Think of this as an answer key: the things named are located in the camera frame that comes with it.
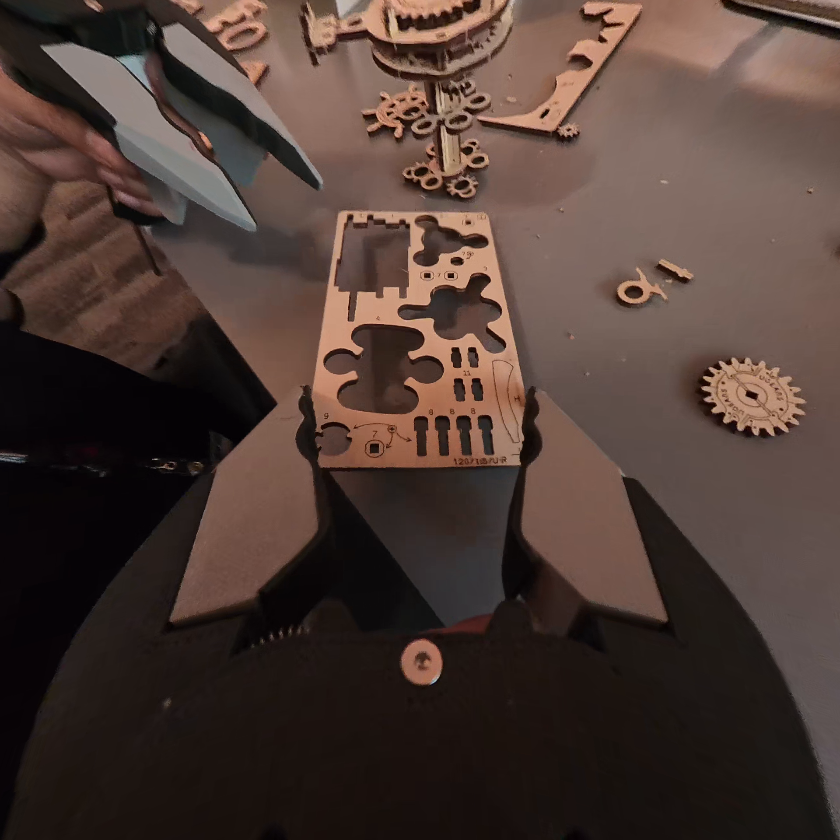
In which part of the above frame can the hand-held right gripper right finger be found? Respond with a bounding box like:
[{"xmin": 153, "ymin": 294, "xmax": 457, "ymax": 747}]
[{"xmin": 511, "ymin": 386, "xmax": 670, "ymax": 636}]

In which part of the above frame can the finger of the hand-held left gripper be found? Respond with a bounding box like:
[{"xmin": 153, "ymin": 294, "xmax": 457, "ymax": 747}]
[
  {"xmin": 41, "ymin": 46, "xmax": 258, "ymax": 233},
  {"xmin": 159, "ymin": 18, "xmax": 324, "ymax": 193}
]

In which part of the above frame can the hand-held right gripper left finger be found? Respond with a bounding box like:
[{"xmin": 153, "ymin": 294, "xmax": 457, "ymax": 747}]
[{"xmin": 169, "ymin": 385, "xmax": 337, "ymax": 636}]

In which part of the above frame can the wooden cogwheel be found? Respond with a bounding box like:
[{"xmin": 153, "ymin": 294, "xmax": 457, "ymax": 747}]
[{"xmin": 700, "ymin": 357, "xmax": 807, "ymax": 438}]

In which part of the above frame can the wooden gear model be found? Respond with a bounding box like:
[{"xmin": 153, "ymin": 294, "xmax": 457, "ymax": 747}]
[{"xmin": 301, "ymin": 0, "xmax": 514, "ymax": 199}]

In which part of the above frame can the wooden sheet with cutouts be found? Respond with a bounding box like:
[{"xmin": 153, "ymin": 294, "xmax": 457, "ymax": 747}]
[{"xmin": 310, "ymin": 209, "xmax": 525, "ymax": 471}]

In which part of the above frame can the person's left forearm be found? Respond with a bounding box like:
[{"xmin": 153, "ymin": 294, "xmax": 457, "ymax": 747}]
[{"xmin": 0, "ymin": 164, "xmax": 47, "ymax": 290}]

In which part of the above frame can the person's left hand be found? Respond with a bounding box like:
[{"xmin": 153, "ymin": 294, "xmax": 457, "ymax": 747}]
[{"xmin": 0, "ymin": 66, "xmax": 161, "ymax": 217}]

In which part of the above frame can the wooden sheet remnant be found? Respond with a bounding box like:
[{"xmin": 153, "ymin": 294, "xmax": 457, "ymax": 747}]
[{"xmin": 196, "ymin": 0, "xmax": 270, "ymax": 86}]

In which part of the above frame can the small wooden ring piece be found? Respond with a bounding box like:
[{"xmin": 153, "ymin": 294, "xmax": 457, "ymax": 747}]
[{"xmin": 615, "ymin": 278, "xmax": 668, "ymax": 308}]

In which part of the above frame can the curved wooden frame offcut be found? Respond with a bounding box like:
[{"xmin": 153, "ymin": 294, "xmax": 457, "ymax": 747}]
[{"xmin": 477, "ymin": 0, "xmax": 643, "ymax": 137}]

